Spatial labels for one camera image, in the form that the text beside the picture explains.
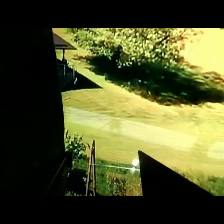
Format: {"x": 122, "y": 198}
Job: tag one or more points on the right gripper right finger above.
{"x": 160, "y": 180}

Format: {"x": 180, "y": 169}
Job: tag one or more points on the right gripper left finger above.
{"x": 61, "y": 180}

